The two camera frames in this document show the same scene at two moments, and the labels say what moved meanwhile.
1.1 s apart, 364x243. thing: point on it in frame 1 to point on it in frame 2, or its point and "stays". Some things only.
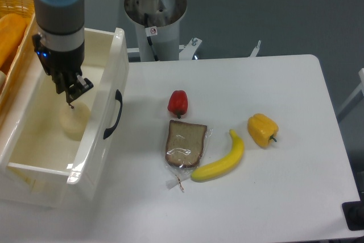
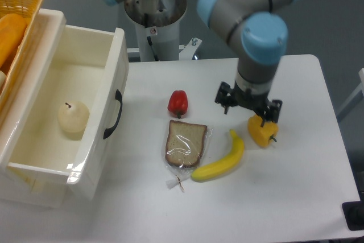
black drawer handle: x=119 y=97 stays
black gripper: x=65 y=67 to x=264 y=108
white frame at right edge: x=358 y=96 stays
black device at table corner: x=354 y=213 stays
